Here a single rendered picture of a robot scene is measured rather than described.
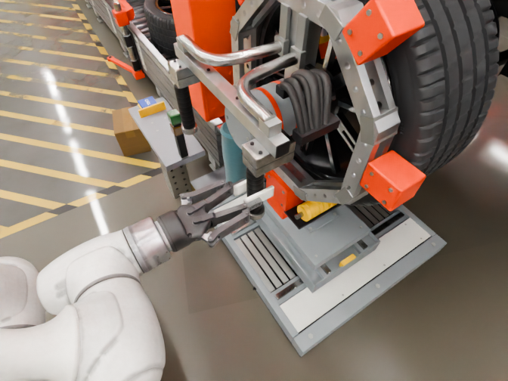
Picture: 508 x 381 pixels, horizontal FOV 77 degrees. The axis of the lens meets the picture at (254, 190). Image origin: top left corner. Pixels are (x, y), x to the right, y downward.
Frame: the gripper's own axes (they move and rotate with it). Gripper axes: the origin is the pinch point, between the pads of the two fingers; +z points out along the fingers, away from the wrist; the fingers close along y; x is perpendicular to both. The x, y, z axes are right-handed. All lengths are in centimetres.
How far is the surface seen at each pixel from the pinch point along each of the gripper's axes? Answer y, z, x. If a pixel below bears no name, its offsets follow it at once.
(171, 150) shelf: -61, 0, -38
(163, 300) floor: -26, -29, -83
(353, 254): 6, 44, -65
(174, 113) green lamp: -55, 3, -17
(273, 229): -23, 25, -68
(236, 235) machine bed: -33, 12, -76
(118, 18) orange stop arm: -182, 18, -35
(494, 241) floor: 33, 116, -83
